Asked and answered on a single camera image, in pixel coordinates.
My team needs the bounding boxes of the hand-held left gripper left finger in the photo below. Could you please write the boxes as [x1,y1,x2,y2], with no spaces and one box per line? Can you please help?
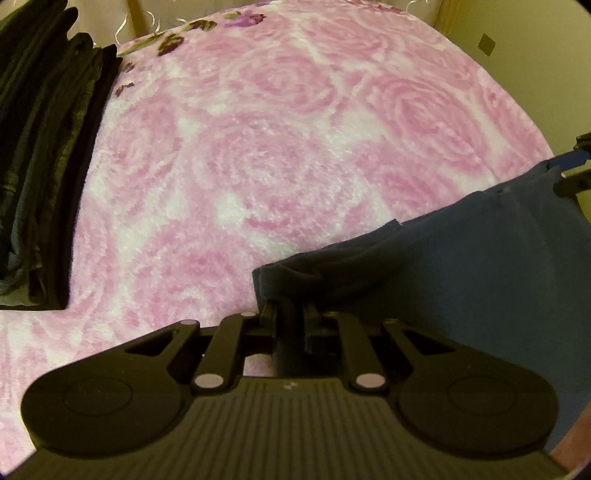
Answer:
[124,299,279,394]

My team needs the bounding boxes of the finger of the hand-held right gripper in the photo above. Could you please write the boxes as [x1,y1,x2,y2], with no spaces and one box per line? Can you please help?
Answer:
[553,167,591,198]
[547,132,591,169]

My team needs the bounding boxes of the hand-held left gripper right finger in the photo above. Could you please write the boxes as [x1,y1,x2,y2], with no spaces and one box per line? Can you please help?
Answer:
[302,300,457,396]

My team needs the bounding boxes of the navy blue garment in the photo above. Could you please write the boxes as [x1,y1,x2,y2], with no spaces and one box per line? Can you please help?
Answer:
[252,161,591,459]

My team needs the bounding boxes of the stack of dark folded clothes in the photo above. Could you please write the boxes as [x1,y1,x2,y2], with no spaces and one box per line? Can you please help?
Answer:
[0,0,123,311]

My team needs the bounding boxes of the pink rose fleece blanket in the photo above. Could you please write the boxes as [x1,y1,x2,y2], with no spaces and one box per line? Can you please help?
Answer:
[0,0,556,462]

